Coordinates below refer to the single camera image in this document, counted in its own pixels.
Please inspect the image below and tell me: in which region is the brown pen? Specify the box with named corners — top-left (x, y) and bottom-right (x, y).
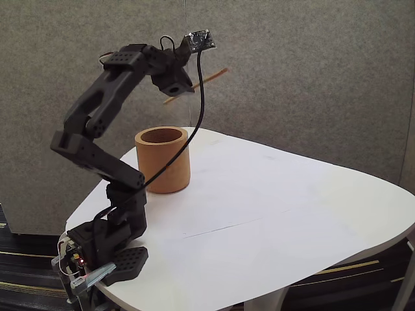
top-left (163, 67), bottom-right (229, 105)

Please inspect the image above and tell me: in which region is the brown cork pen holder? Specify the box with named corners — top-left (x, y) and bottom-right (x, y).
top-left (134, 126), bottom-right (191, 194)

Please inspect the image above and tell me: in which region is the grey felt partition panel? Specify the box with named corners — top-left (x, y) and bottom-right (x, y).
top-left (0, 0), bottom-right (193, 236)
top-left (184, 0), bottom-right (415, 195)

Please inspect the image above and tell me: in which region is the grey metal table clamp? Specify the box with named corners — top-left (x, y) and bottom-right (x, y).
top-left (51, 255), bottom-right (117, 307)

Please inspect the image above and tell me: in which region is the motor controller board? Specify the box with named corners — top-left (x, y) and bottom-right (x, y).
top-left (64, 241), bottom-right (89, 270)

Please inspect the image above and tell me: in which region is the white table leg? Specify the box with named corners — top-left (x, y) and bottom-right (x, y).
top-left (390, 238), bottom-right (415, 311)

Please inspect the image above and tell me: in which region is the black camera cable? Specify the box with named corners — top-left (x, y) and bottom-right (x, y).
top-left (142, 48), bottom-right (206, 189)

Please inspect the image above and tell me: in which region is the bare circuit board camera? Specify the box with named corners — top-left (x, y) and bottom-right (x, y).
top-left (184, 29), bottom-right (217, 53)

